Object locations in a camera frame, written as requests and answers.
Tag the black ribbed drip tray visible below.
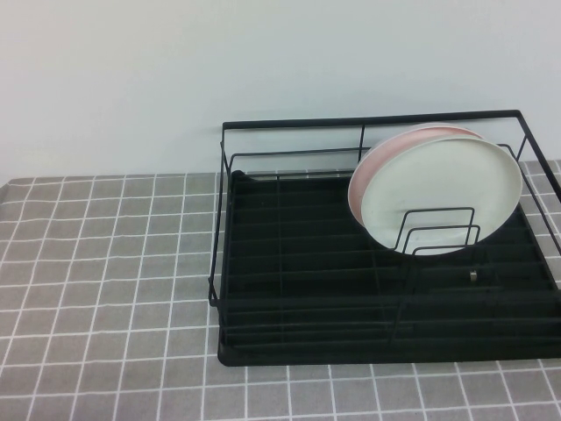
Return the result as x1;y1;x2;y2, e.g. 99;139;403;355
217;168;561;367

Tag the black wire dish rack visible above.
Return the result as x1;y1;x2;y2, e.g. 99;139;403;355
206;109;561;352

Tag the grey checked tablecloth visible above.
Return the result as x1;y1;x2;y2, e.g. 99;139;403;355
0;160;561;421

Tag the pink round plate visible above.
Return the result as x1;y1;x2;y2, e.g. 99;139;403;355
348;123;486;229

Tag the white round plate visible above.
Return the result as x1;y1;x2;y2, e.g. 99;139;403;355
360;136;524;258

